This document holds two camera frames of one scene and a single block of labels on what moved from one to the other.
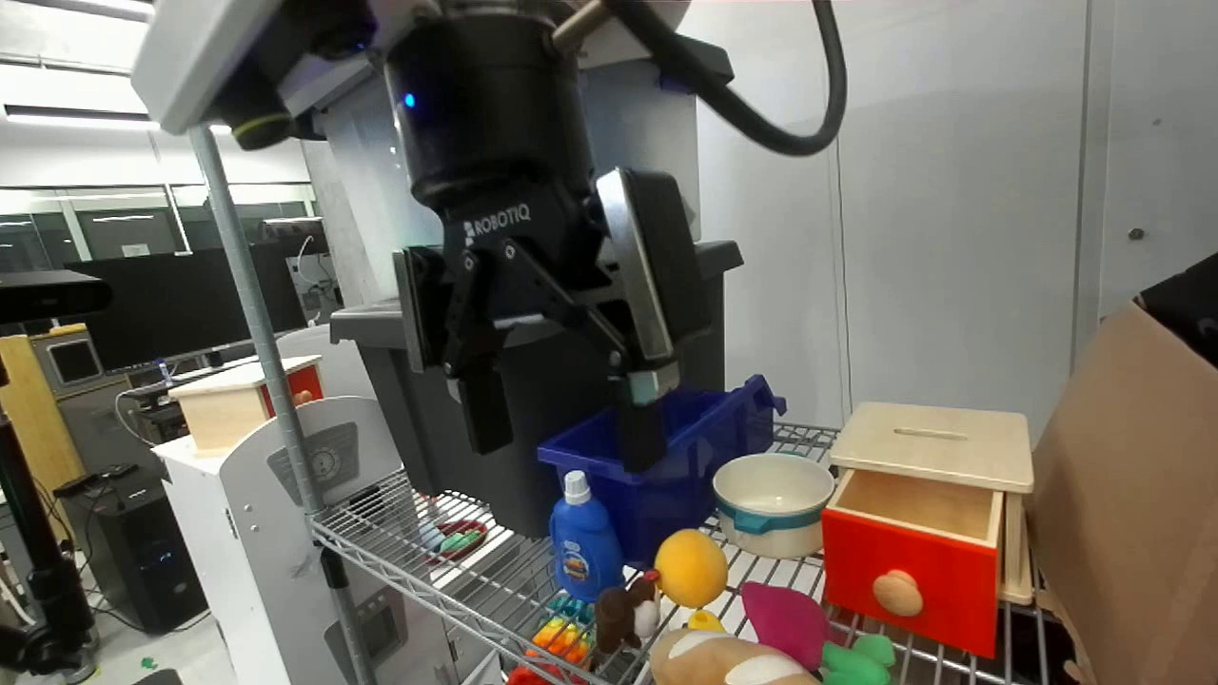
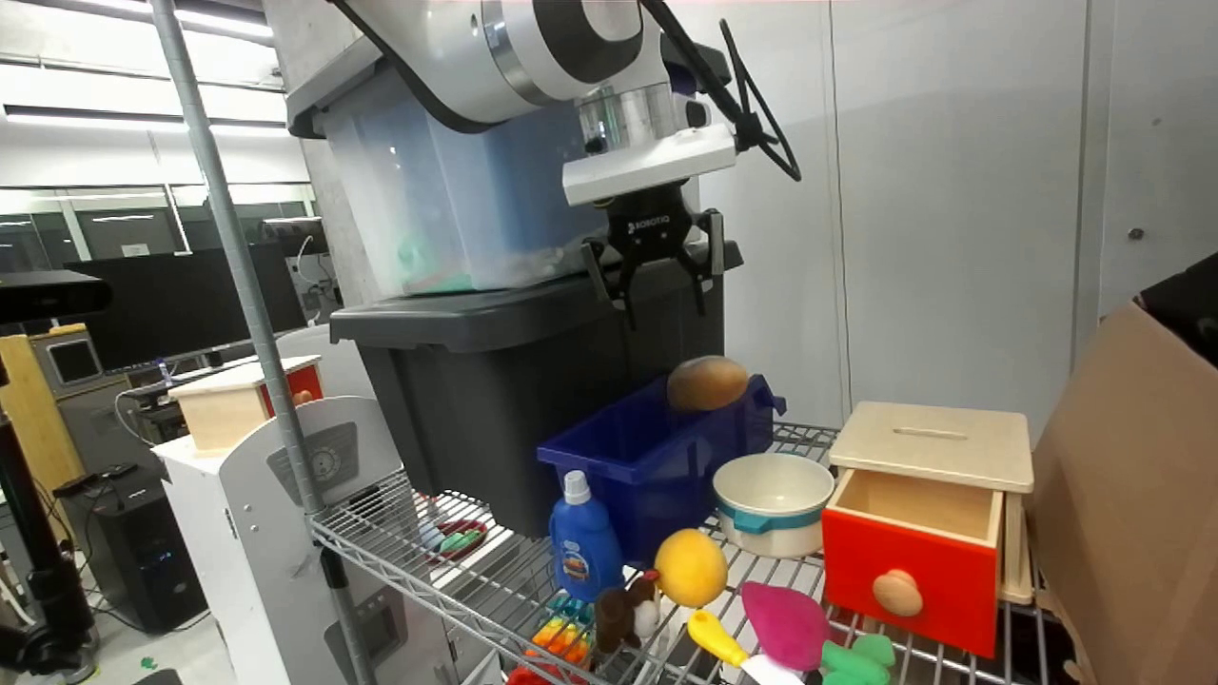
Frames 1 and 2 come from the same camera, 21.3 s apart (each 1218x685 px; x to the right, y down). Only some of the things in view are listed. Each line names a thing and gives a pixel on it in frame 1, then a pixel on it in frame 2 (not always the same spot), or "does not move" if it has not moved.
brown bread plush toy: (717, 656) to (711, 383)
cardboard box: (1123, 509) does not move
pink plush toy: (786, 622) does not move
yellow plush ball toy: (692, 566) does not move
